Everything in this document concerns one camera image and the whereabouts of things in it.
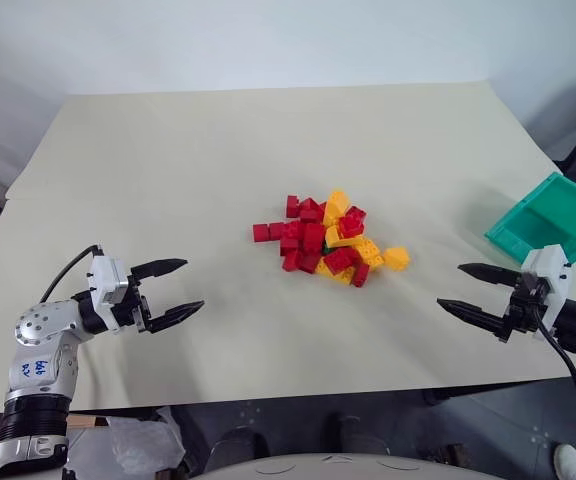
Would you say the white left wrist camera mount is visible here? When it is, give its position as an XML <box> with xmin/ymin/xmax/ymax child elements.
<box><xmin>89</xmin><ymin>254</ymin><xmax>132</xmax><ymax>307</ymax></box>

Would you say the red sloped building block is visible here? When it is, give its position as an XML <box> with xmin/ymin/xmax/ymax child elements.
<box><xmin>297</xmin><ymin>197</ymin><xmax>326</xmax><ymax>222</ymax></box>

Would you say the red plastic building brick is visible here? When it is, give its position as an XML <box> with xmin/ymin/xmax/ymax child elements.
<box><xmin>323</xmin><ymin>246</ymin><xmax>361</xmax><ymax>276</ymax></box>
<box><xmin>339</xmin><ymin>205</ymin><xmax>368</xmax><ymax>238</ymax></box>

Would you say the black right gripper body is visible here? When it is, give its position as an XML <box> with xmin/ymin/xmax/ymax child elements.
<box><xmin>497</xmin><ymin>272</ymin><xmax>552</xmax><ymax>344</ymax></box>

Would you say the yellow sloped building block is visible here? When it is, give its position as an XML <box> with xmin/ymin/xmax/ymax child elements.
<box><xmin>323</xmin><ymin>189</ymin><xmax>352</xmax><ymax>227</ymax></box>

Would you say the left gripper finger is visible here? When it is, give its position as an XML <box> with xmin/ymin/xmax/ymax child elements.
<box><xmin>130</xmin><ymin>257</ymin><xmax>190</xmax><ymax>282</ymax></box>
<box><xmin>145</xmin><ymin>299</ymin><xmax>206</xmax><ymax>336</ymax></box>

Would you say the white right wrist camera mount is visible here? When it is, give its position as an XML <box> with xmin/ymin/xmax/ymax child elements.
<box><xmin>519</xmin><ymin>244</ymin><xmax>575</xmax><ymax>342</ymax></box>

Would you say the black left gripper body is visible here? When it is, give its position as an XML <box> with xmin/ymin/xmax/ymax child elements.
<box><xmin>110</xmin><ymin>273</ymin><xmax>153</xmax><ymax>334</ymax></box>

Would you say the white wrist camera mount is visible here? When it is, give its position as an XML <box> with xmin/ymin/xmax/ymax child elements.
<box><xmin>89</xmin><ymin>254</ymin><xmax>132</xmax><ymax>307</ymax></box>
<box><xmin>519</xmin><ymin>244</ymin><xmax>575</xmax><ymax>342</ymax></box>

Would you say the clear plastic bag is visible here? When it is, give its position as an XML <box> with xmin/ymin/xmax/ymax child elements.
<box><xmin>106</xmin><ymin>413</ymin><xmax>185</xmax><ymax>477</ymax></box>

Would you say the white shoe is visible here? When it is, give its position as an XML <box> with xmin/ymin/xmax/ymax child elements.
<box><xmin>554</xmin><ymin>443</ymin><xmax>576</xmax><ymax>480</ymax></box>

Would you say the wooden strip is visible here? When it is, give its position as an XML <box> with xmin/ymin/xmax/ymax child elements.
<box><xmin>66</xmin><ymin>414</ymin><xmax>110</xmax><ymax>430</ymax></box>

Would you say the teal plastic bin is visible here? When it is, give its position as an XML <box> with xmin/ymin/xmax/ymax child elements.
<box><xmin>483</xmin><ymin>171</ymin><xmax>576</xmax><ymax>265</ymax></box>

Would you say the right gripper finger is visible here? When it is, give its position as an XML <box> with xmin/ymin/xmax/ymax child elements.
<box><xmin>436</xmin><ymin>297</ymin><xmax>512</xmax><ymax>341</ymax></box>
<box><xmin>457</xmin><ymin>262</ymin><xmax>522</xmax><ymax>288</ymax></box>

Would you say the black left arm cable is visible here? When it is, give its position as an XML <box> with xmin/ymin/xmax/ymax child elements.
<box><xmin>39</xmin><ymin>245</ymin><xmax>103</xmax><ymax>304</ymax></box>

